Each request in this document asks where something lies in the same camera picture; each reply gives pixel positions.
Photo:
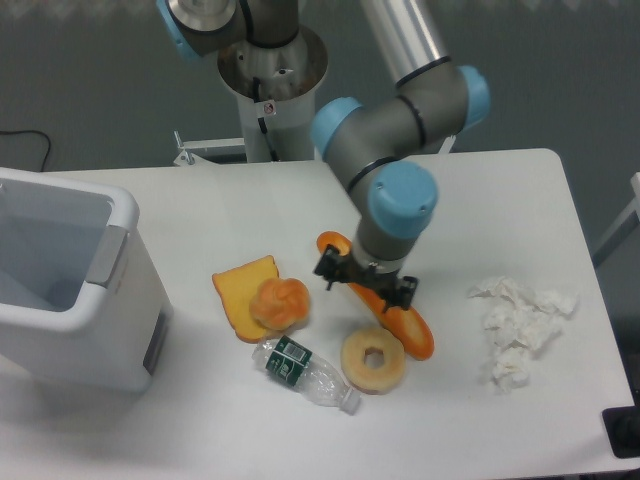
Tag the orange toast slice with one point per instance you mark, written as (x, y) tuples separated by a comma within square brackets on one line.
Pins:
[(236, 288)]

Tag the white open bin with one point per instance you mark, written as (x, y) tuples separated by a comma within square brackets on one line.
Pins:
[(81, 299)]

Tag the long orange baguette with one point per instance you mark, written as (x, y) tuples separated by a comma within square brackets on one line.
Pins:
[(408, 326)]

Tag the round knotted bread roll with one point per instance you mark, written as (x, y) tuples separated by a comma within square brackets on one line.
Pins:
[(280, 303)]

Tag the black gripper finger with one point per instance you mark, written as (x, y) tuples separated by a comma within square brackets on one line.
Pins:
[(334, 267), (399, 293)]

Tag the white frame at right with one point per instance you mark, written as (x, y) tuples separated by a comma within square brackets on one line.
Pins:
[(624, 224)]

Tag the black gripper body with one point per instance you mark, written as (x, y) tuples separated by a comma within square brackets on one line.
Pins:
[(380, 280)]

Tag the crumpled white tissue paper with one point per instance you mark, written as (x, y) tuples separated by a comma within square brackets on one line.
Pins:
[(519, 324)]

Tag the beige ring donut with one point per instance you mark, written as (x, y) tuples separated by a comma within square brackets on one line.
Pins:
[(373, 360)]

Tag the crushed clear plastic bottle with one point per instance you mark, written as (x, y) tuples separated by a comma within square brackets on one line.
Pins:
[(299, 369)]

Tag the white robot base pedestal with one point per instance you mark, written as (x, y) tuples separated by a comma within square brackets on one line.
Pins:
[(274, 68)]

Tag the black device at edge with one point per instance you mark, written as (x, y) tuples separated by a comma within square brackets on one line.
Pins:
[(622, 427)]

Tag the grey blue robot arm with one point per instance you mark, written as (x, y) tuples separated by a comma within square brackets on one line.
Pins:
[(395, 198)]

